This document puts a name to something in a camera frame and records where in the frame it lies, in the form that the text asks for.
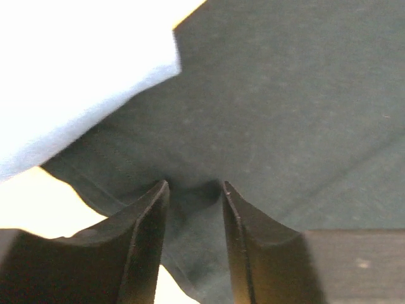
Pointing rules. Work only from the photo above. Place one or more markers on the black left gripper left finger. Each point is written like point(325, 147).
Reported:
point(114, 261)

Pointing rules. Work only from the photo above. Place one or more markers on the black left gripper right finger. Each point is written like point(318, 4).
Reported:
point(268, 262)

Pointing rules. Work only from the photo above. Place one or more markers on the black t-shirt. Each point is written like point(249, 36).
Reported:
point(298, 104)

